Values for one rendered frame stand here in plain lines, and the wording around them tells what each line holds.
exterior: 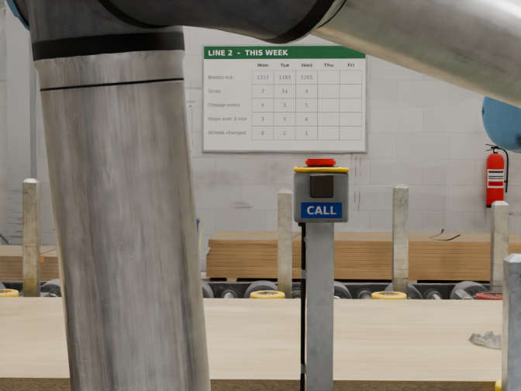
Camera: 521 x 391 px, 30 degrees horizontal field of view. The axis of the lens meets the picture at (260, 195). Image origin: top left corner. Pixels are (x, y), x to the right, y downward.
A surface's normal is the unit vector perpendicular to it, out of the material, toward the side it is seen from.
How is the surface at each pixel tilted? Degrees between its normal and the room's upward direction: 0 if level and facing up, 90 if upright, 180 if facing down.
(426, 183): 90
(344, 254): 90
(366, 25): 138
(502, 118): 90
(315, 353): 90
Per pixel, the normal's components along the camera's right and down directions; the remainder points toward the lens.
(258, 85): -0.08, 0.05
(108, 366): -0.30, 0.14
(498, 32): 0.62, 0.15
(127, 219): 0.15, 0.11
